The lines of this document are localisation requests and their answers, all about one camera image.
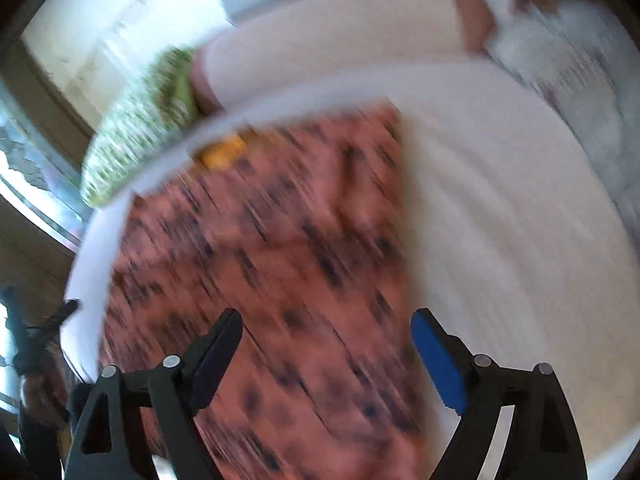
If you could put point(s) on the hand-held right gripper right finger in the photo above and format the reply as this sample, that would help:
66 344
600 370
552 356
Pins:
440 365

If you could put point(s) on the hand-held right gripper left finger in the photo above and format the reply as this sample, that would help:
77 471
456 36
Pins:
216 355

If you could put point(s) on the orange floral cloth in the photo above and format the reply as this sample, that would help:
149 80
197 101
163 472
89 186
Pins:
300 260

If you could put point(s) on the white quilted bed cover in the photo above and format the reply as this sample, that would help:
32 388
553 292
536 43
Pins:
500 210

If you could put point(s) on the dark blurred object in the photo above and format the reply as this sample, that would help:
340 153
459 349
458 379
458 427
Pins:
35 375

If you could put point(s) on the green patterned pillow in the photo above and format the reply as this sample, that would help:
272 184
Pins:
135 130

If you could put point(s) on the striped cloth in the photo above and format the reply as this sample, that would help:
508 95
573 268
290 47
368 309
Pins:
575 75

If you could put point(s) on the pink bolster pillow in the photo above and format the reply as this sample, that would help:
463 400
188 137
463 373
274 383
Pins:
325 45

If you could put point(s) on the grey pillow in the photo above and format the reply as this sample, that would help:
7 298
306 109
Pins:
495 0

